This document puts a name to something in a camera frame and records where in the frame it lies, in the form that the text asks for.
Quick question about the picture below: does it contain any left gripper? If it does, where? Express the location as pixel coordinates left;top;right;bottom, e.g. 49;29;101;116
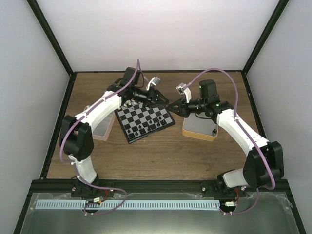
131;86;169;108

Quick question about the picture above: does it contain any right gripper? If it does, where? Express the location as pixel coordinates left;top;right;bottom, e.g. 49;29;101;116
167;97;207;118

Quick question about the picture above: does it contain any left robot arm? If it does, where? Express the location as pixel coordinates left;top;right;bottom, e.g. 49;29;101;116
59;67;169;197

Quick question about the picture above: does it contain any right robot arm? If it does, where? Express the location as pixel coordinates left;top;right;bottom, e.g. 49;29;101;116
169;79;284;196

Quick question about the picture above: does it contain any white chess pieces group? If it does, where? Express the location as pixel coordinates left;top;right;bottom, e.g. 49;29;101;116
122;100;141;108

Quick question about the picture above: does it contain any gold metal tin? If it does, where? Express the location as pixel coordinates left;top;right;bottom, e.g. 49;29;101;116
182;113;218;141

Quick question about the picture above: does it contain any black and white chessboard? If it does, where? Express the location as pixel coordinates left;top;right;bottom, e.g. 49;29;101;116
114;103;176;144

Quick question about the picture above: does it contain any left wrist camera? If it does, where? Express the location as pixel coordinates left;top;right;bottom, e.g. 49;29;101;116
145;77;160;91

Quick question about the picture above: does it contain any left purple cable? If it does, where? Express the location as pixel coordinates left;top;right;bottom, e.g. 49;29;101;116
59;58;152;215

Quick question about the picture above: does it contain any black aluminium frame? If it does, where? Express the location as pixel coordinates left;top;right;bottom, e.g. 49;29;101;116
13;0;307;234

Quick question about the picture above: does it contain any blue slotted cable duct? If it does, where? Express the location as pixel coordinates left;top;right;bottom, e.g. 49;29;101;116
35;199;220;211

